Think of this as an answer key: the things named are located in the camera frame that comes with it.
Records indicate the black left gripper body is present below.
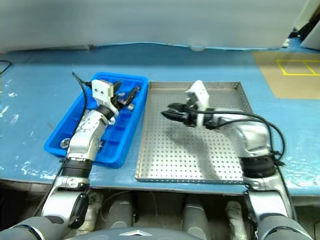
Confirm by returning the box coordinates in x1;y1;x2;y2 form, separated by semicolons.
111;92;128;109

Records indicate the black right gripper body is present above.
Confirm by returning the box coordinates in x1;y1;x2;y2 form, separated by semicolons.
182;98;200;129

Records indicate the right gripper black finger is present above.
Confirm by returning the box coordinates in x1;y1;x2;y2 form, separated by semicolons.
161;110;188;124
167;102;188;112

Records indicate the perforated steel tray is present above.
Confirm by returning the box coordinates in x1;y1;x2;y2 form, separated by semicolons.
134;81;253;185

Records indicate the blue plastic tray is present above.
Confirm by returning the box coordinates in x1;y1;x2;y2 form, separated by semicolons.
44;71;150;169

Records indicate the brown cardboard sheet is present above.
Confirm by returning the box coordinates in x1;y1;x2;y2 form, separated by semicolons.
251;51;320;100

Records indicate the grey rounded robot leg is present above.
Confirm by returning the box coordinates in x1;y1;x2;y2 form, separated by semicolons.
183;194;210;235
108;193;135;227

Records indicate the white robot foot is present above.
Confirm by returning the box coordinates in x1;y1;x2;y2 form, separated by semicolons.
84;191;104;232
225;201;248;240

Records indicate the grey robot torso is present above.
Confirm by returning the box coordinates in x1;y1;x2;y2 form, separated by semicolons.
91;226;187;240

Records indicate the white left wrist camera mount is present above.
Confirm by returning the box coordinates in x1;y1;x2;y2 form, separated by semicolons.
90;79;120;117

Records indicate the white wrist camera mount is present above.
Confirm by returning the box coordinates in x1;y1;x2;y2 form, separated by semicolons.
184;80;212;126
90;79;120;117

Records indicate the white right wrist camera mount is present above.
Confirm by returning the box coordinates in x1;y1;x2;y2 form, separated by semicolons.
184;80;212;126

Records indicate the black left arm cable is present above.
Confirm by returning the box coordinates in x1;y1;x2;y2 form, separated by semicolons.
37;71;92;218

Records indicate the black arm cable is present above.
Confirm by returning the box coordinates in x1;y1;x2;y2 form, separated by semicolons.
196;109;301;233
37;71;92;218

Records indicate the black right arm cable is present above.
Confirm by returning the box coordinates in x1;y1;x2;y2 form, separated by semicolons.
196;109;301;233

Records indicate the thin black loose cable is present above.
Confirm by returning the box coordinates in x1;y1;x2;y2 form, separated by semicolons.
0;59;13;76

